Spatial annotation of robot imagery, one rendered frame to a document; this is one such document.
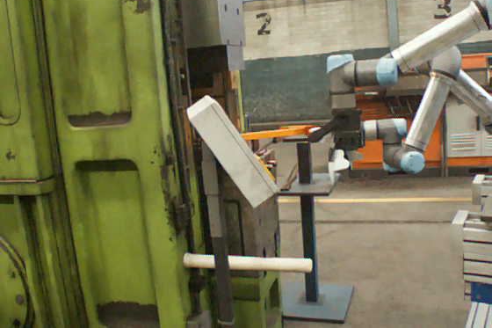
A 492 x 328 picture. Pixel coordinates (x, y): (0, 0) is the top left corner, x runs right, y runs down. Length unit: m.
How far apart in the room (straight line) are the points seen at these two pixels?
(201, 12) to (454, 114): 3.90
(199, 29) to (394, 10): 7.69
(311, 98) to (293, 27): 1.40
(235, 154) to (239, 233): 0.76
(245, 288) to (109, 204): 0.63
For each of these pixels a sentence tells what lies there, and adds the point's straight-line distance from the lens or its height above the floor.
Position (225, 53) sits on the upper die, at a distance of 1.81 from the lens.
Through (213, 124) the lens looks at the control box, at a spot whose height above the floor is 1.14.
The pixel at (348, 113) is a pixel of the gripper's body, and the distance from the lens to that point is 1.37.
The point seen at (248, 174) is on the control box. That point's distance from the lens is 1.21.
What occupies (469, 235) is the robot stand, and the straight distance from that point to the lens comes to 1.54.
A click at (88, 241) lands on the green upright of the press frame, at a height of 0.69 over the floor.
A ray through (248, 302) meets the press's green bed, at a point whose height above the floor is 0.35.
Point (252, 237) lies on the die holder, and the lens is 1.87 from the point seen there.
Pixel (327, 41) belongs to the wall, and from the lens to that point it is 9.39.
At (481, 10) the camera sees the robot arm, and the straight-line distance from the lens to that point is 1.45.
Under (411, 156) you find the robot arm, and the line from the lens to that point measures 1.70.
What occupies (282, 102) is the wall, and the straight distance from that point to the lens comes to 9.59.
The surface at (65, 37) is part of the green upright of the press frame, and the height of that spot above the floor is 1.45.
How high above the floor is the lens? 1.27
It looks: 9 degrees down
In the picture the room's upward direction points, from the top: 5 degrees counter-clockwise
